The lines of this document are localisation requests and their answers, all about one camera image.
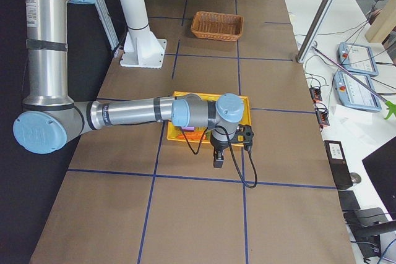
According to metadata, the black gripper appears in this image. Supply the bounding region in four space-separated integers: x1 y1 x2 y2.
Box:
210 136 229 169

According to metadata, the yellow woven basket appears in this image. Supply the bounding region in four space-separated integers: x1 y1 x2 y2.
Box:
167 92 251 143

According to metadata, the brown wicker basket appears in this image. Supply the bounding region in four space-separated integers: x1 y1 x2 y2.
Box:
191 11 244 42

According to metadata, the toy carrot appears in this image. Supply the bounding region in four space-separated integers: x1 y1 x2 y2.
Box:
176 131 206 141

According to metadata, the purple foam cube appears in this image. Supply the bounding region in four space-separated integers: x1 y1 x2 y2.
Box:
181 127 195 132

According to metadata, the lower orange black adapter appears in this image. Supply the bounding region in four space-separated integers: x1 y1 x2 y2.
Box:
314 103 330 129

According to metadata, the orange black adapter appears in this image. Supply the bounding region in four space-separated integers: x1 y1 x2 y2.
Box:
309 86 322 103
314 103 330 129

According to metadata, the upper orange black adapter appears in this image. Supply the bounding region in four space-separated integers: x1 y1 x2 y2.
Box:
309 86 322 103

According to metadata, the black box with label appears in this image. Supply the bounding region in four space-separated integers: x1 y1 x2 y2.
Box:
324 140 353 190

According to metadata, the silver round knob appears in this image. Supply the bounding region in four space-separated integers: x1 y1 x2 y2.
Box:
350 172 362 185

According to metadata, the lower teach pendant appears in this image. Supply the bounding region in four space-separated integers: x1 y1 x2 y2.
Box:
334 70 382 112

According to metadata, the teach pendant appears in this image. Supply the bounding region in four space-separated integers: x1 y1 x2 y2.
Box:
338 42 379 77
334 70 382 112

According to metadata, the black monitor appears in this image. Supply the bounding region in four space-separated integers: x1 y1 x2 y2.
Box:
363 141 396 219

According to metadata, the upper teach pendant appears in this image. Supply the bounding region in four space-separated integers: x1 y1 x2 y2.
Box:
338 42 379 77

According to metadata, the wooden board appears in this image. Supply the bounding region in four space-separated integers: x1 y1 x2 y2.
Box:
365 0 395 43

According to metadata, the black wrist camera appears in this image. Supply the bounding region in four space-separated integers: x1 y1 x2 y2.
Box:
231 124 254 150

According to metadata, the black camera cable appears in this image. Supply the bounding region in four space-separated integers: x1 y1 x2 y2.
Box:
181 125 259 189

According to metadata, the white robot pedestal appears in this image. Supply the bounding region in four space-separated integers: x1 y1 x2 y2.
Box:
120 0 167 69

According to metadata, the black camera stand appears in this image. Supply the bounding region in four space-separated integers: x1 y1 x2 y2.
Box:
343 208 395 258

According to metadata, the green handled grabber stick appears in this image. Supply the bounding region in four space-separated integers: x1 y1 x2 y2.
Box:
312 46 395 119

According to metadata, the aluminium frame post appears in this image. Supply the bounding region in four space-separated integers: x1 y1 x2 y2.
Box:
296 0 334 63

